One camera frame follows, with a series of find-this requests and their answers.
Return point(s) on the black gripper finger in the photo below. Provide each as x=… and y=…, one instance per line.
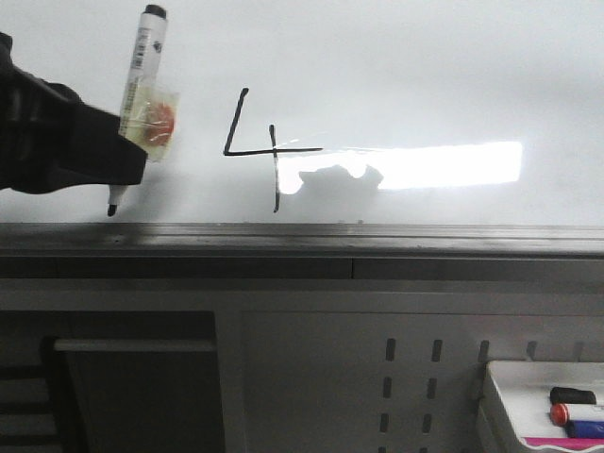
x=79, y=145

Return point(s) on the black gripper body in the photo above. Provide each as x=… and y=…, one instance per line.
x=22, y=97

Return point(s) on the white black whiteboard marker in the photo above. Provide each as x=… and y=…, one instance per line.
x=148, y=112

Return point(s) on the grey slatted chair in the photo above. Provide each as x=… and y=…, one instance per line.
x=110, y=382

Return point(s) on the white plastic marker tray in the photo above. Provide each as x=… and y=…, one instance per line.
x=515, y=402

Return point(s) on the black marker in tray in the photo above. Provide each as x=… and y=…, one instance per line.
x=567, y=395

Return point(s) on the red capped marker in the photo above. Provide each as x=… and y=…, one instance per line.
x=561, y=414

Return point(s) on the blue capped marker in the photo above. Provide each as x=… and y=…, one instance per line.
x=583, y=429

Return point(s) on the pink marker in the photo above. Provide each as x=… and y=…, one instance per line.
x=576, y=444

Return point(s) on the white whiteboard with aluminium frame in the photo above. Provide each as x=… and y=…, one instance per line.
x=405, y=125

